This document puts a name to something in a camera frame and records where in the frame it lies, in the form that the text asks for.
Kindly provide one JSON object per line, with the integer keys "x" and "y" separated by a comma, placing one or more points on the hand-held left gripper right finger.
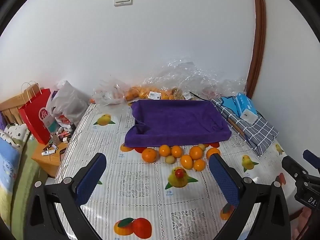
{"x": 222, "y": 177}

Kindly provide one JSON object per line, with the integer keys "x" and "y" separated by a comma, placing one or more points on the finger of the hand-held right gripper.
{"x": 295, "y": 170}
{"x": 312, "y": 160}

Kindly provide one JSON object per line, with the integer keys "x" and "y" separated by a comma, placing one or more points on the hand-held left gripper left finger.
{"x": 90, "y": 177}

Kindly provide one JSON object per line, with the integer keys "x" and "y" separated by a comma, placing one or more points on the small yellow-green fruit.
{"x": 201, "y": 147}
{"x": 170, "y": 159}

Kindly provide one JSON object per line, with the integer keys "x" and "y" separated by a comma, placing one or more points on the purple towel covered tray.
{"x": 175, "y": 122}

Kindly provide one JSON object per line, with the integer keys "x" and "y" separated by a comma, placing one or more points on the bag of brown fruits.
{"x": 178, "y": 93}

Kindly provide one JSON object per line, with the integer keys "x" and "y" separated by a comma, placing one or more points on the person's right hand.
{"x": 305, "y": 217}

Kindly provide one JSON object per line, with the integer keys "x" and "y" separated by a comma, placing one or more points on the wooden nightstand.
{"x": 47, "y": 165}

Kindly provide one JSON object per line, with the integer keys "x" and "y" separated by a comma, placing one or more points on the clutter of small bottles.
{"x": 58, "y": 140}

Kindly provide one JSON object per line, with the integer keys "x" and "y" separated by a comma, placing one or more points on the grey checked cloth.
{"x": 260, "y": 135}

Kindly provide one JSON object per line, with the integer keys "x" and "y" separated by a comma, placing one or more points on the fruit print tablecloth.
{"x": 140, "y": 170}

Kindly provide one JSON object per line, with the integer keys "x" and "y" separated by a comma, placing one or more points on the wooden stick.
{"x": 236, "y": 127}

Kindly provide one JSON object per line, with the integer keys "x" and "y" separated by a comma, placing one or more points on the green blanket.
{"x": 25, "y": 180}

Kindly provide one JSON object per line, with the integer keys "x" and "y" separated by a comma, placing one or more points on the blue tissue pack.
{"x": 246, "y": 105}

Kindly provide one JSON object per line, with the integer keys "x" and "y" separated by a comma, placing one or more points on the red paper bag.
{"x": 35, "y": 120}

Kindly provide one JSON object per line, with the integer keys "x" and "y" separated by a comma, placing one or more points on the white plastic bag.
{"x": 67, "y": 100}

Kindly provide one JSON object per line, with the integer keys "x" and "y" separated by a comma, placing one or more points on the blue printed blanket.
{"x": 7, "y": 160}

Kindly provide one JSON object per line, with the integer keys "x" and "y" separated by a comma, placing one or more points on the clear plastic bag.
{"x": 110, "y": 92}

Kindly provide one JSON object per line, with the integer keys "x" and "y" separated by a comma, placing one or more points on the white dotted pillow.
{"x": 15, "y": 131}

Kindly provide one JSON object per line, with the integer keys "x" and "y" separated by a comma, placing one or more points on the clear bag of oranges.
{"x": 200, "y": 80}

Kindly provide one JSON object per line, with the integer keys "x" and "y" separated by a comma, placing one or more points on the wooden headboard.
{"x": 10, "y": 105}

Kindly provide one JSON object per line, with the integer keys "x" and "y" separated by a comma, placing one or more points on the brown wooden door frame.
{"x": 260, "y": 42}

